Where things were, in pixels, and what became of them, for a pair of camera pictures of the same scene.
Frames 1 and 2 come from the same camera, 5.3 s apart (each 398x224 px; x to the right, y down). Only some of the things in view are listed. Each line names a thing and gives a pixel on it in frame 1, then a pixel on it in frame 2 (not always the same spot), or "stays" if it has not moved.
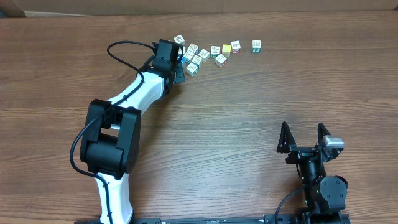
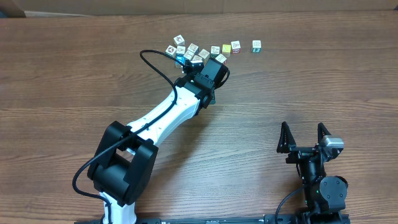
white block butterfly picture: [198, 60] stays
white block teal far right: [256, 46] stays
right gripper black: [287, 145] stays
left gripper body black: [178, 69] -> [212, 93]
